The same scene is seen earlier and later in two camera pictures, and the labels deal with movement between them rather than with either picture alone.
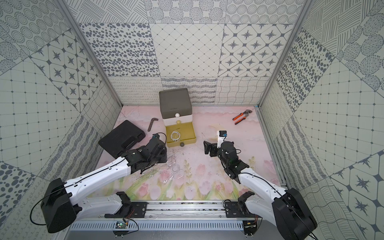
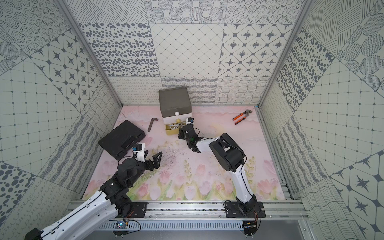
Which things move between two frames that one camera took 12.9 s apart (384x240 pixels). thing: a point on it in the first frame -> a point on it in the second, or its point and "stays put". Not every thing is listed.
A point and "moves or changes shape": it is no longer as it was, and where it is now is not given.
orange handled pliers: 245,113 stays put
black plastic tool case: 125,135 stays put
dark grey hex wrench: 151,123 stays put
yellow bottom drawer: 187,134 moves or changes shape
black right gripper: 208,147 -> 180,135
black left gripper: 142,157 -> 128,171
